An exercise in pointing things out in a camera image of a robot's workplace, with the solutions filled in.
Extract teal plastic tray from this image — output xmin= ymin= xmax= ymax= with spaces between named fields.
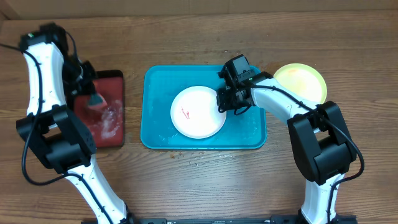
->
xmin=141 ymin=65 xmax=267 ymax=150

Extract white pink plate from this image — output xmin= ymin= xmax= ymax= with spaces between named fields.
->
xmin=170 ymin=86 xmax=226 ymax=139

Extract black and pink sponge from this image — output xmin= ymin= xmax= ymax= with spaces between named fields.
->
xmin=87 ymin=93 xmax=108 ymax=111

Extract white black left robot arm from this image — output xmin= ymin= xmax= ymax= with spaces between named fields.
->
xmin=16 ymin=23 xmax=134 ymax=223

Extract yellow-green plate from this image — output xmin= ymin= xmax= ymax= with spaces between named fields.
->
xmin=274 ymin=63 xmax=327 ymax=104

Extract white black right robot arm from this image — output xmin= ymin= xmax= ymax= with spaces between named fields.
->
xmin=216 ymin=55 xmax=364 ymax=223

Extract dark red-lined small tray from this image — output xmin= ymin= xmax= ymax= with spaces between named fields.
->
xmin=73 ymin=70 xmax=125 ymax=148

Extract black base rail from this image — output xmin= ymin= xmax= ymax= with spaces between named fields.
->
xmin=81 ymin=214 xmax=358 ymax=224

